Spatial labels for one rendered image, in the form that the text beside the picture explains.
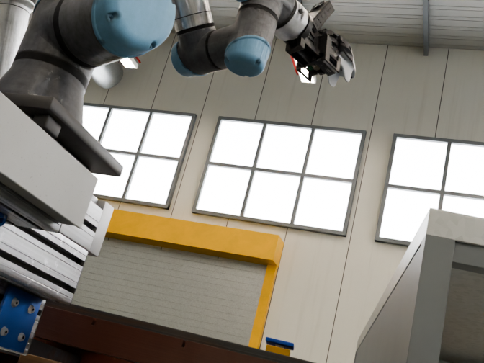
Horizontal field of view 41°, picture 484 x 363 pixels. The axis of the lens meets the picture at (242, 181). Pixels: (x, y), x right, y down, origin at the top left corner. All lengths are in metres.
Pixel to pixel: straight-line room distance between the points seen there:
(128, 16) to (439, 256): 0.54
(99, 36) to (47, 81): 0.11
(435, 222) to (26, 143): 0.56
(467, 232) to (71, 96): 0.60
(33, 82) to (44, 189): 0.27
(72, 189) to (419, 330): 0.48
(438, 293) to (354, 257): 9.08
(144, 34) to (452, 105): 10.14
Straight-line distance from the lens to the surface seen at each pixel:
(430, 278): 0.93
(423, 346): 0.91
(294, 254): 10.14
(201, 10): 1.25
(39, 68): 1.01
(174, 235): 10.37
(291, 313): 9.92
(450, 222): 0.96
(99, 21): 0.93
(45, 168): 0.76
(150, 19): 0.95
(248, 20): 1.18
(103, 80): 12.21
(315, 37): 1.33
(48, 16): 1.04
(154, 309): 10.53
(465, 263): 0.95
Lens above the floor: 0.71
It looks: 20 degrees up
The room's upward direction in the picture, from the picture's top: 15 degrees clockwise
